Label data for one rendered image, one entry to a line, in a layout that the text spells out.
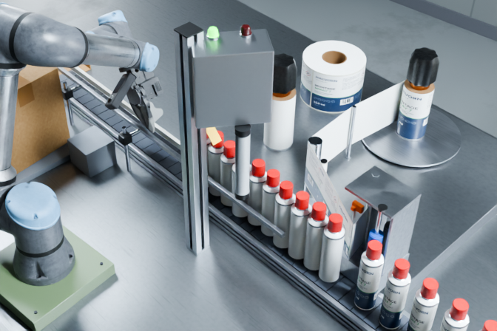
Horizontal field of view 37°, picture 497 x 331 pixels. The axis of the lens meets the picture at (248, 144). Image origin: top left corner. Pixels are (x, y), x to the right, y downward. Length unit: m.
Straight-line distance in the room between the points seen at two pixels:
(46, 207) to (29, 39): 0.39
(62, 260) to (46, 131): 0.50
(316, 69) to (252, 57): 0.78
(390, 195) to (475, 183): 0.53
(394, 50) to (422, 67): 2.25
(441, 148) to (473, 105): 1.78
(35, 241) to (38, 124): 0.50
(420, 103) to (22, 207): 1.14
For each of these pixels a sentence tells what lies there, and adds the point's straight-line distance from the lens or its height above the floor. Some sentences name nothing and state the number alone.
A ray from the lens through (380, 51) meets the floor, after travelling 4.37.
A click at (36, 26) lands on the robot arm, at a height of 1.48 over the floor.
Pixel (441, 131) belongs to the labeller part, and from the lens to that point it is 2.36.
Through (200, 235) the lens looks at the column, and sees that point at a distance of 1.95.
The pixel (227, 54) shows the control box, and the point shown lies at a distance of 1.55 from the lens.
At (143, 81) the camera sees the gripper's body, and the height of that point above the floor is 1.06.
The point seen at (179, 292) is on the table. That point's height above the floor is 0.83.
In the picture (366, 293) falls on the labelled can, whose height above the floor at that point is 0.95.
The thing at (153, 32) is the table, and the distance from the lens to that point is 2.87.
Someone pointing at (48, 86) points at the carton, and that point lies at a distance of 2.20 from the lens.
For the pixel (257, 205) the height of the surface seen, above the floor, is 0.96.
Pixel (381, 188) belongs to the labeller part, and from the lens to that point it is 1.75.
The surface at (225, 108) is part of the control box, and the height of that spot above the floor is 1.34.
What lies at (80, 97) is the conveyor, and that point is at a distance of 2.47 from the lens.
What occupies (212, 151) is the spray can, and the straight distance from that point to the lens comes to 1.97.
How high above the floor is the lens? 2.31
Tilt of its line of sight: 40 degrees down
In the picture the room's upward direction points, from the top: 1 degrees clockwise
